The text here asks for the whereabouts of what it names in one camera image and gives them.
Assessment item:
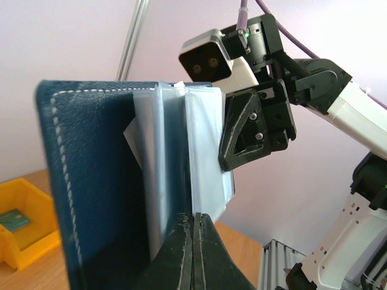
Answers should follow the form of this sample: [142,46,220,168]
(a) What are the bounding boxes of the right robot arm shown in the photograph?
[232,14,386,289]

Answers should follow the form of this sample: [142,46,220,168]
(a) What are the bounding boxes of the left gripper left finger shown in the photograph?
[134,214,193,290]

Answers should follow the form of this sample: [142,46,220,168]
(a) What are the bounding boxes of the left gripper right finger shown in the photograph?
[192,213,255,290]

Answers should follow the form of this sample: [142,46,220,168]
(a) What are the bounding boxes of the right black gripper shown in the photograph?
[218,80,296,172]

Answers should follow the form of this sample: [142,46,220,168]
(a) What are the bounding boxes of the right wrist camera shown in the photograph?
[178,29,258,94]

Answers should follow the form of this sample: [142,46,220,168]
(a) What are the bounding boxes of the teal card in single bin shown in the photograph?
[0,209,31,233]

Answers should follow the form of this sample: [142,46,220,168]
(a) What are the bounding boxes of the yellow single bin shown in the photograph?
[1,178,60,271]

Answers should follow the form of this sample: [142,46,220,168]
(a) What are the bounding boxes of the blue card holder wallet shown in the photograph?
[36,80,234,289]

